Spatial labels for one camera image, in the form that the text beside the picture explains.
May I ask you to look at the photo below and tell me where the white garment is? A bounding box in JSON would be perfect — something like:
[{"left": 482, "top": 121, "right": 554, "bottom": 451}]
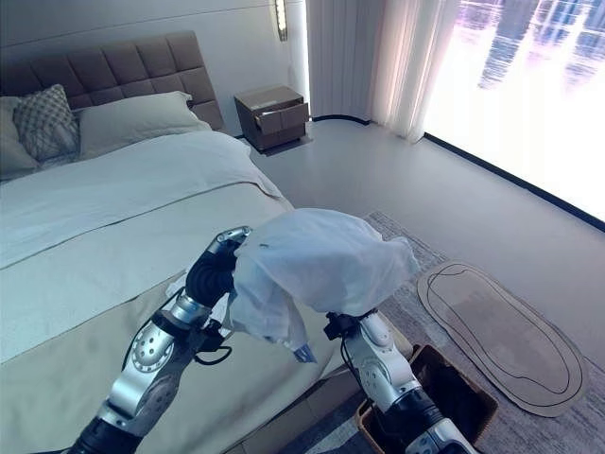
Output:
[{"left": 164, "top": 207, "right": 421, "bottom": 365}]

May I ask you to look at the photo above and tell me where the brown wooden nightstand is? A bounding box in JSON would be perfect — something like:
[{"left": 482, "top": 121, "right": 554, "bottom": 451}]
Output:
[{"left": 233, "top": 84, "right": 310, "bottom": 153}]

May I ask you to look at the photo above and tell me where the white plain pillow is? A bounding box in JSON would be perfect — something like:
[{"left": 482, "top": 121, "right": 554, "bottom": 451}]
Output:
[{"left": 74, "top": 90, "right": 213, "bottom": 160}]

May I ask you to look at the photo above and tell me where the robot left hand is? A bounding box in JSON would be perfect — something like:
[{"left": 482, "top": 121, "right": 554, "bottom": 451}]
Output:
[{"left": 182, "top": 225, "right": 253, "bottom": 309}]

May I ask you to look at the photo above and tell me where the grey textured rug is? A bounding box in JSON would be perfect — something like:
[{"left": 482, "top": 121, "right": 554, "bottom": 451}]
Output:
[{"left": 287, "top": 210, "right": 605, "bottom": 454}]

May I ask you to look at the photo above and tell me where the brown padded headboard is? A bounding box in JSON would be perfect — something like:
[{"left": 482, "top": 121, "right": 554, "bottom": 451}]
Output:
[{"left": 0, "top": 30, "right": 225, "bottom": 131}]

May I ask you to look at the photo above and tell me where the grey plain pillow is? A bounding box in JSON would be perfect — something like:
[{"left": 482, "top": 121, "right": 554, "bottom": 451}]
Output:
[{"left": 0, "top": 96, "right": 42, "bottom": 182}]

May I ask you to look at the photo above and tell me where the white sheer curtain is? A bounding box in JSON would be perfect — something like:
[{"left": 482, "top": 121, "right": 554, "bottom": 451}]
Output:
[{"left": 305, "top": 0, "right": 467, "bottom": 145}]

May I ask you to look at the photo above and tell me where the tan oval outlined mat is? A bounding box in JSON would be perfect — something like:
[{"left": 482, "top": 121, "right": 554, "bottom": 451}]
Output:
[{"left": 416, "top": 261, "right": 590, "bottom": 419}]

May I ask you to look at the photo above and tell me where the grey lattice pattern cushion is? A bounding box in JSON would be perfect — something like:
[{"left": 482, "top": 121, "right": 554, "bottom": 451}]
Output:
[{"left": 12, "top": 83, "right": 80, "bottom": 164}]

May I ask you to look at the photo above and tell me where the wall lamp strip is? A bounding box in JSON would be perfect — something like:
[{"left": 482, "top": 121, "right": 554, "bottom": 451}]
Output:
[{"left": 273, "top": 0, "right": 289, "bottom": 43}]

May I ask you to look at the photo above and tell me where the brown woven laundry basket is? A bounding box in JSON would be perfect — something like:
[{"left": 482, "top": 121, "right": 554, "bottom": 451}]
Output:
[{"left": 354, "top": 343, "right": 499, "bottom": 454}]

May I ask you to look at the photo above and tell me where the light blue duvet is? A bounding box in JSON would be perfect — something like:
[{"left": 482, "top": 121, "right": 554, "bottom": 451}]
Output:
[{"left": 0, "top": 130, "right": 295, "bottom": 271}]

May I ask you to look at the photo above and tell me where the bed with beige sheet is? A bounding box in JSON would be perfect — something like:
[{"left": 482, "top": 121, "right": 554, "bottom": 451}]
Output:
[{"left": 0, "top": 130, "right": 413, "bottom": 454}]

